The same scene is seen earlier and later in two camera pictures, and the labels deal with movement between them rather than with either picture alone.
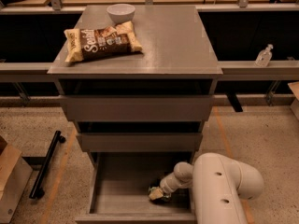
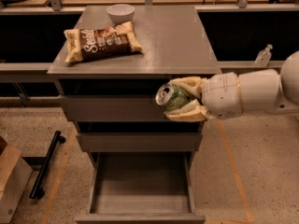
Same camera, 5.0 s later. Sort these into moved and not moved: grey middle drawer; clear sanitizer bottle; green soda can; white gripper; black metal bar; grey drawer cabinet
Moved: white gripper; green soda can
Not moved: clear sanitizer bottle; black metal bar; grey middle drawer; grey drawer cabinet
